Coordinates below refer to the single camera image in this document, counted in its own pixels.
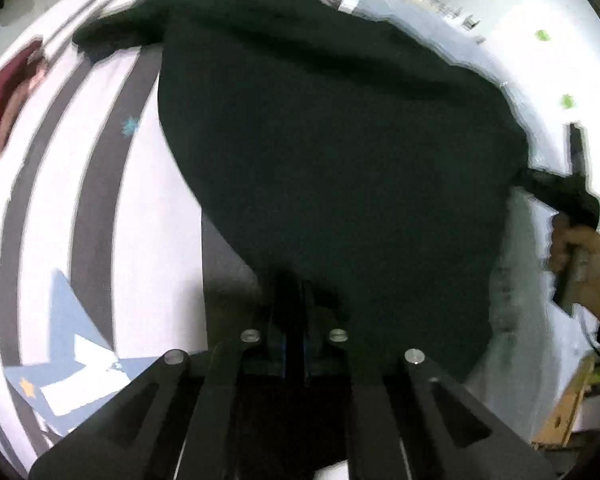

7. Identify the black t-shirt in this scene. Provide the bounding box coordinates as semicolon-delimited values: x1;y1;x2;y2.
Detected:
73;0;528;380

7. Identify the person's right hand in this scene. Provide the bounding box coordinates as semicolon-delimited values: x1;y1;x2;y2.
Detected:
547;214;600;322

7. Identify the white nightstand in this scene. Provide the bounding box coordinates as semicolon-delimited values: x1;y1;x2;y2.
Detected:
532;353;595;448

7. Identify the white headboard with apple stickers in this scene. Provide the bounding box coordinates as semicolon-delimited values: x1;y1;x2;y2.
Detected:
440;0;600;194

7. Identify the striped bed sheet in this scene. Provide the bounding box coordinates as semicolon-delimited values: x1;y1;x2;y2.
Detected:
0;0;596;480

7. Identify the folded pink garment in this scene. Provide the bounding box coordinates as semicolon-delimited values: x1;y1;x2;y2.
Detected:
0;58;48;155

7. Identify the folded maroon garment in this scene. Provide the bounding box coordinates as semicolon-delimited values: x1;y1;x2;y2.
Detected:
0;38;42;122

